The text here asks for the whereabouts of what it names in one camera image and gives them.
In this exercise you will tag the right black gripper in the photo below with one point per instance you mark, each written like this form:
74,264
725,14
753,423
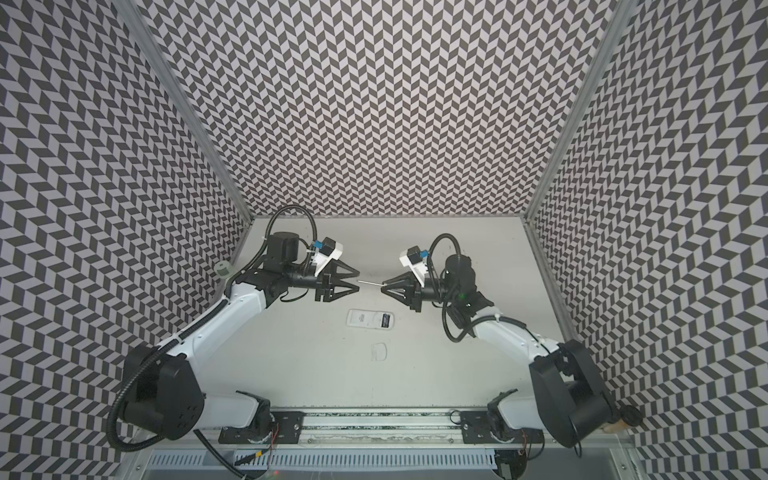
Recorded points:
414,293

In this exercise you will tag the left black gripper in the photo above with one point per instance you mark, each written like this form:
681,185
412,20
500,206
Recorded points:
326,288

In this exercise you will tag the clear handle screwdriver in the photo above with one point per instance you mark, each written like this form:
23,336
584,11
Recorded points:
371,283

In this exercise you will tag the white remote control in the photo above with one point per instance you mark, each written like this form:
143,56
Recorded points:
369,319

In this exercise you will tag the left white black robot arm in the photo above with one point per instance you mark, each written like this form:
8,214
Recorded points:
161,397

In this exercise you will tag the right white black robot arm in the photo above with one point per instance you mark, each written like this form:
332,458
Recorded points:
565,395

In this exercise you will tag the white bottle green cap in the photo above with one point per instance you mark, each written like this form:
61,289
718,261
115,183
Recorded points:
224,269

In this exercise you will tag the brown jar black lid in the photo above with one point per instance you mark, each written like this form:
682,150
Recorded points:
629,417

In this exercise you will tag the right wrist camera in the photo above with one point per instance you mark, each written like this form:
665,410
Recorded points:
415,259

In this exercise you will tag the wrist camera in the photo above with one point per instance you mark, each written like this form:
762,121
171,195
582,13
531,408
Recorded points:
323,253
415,259

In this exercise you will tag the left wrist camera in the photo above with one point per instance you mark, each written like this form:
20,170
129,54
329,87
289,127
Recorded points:
323,253

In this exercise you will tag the aluminium mounting rail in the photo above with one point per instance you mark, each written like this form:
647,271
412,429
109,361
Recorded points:
376,428

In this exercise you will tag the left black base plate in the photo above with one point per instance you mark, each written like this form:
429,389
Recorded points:
281,427

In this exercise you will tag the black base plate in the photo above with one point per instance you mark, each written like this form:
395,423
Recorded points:
483,427
281,427

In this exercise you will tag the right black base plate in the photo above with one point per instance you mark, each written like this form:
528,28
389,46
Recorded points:
483,427

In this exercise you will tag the white slotted cable duct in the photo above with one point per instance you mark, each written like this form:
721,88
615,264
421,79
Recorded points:
334,460

